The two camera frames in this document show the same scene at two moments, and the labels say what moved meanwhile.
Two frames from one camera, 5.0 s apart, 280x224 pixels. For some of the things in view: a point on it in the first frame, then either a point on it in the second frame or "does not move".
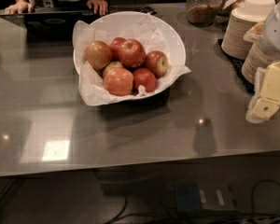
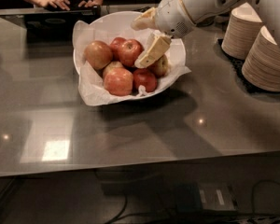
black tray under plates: [238, 64] does not move
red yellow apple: [157, 62] does not move
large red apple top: [132, 53] does not move
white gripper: [277, 32] to [171, 14]
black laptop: [49, 25] does not move
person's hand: [21, 7] to [57, 1]
